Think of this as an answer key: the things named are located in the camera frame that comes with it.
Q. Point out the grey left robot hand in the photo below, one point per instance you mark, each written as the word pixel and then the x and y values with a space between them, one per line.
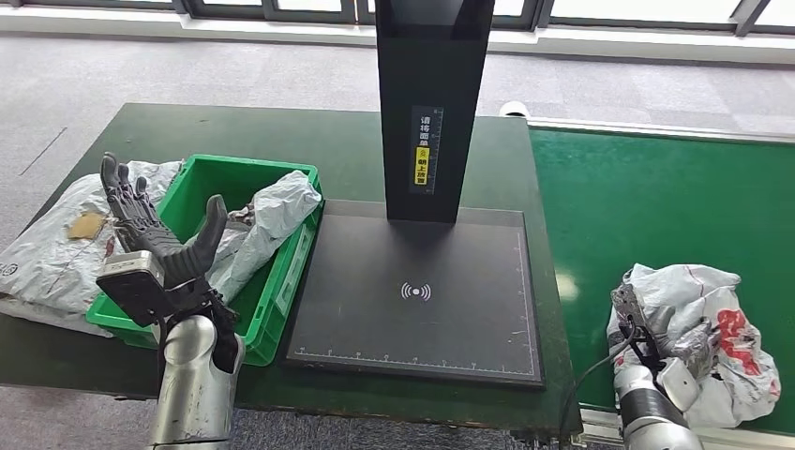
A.
pixel 168 248

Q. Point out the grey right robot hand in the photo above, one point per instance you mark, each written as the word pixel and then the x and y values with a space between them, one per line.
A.
pixel 689 348

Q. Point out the grey parcel with black lettering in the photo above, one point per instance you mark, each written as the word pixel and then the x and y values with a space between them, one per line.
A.
pixel 739 348

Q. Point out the plain grey plastic parcel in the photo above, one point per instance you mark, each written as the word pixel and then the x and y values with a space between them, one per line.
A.
pixel 273 211

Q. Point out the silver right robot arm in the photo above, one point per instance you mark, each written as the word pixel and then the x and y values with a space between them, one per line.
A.
pixel 646 404

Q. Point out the grey parcel with brown patch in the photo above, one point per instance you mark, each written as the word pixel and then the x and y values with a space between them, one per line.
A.
pixel 43 267

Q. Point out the black inbound scanner machine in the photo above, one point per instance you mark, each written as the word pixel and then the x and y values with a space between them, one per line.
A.
pixel 404 261

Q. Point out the white conveyor roller end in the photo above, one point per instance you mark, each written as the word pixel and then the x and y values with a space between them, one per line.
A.
pixel 514 109

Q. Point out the green plastic crate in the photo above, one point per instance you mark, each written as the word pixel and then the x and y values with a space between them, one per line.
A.
pixel 236 180

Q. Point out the dark green table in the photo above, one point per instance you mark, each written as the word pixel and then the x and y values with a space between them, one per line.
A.
pixel 248 136

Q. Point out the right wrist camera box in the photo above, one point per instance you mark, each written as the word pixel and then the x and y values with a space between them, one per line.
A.
pixel 627 304

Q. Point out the silver conveyor frame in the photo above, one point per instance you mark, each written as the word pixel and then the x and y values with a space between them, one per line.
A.
pixel 652 129

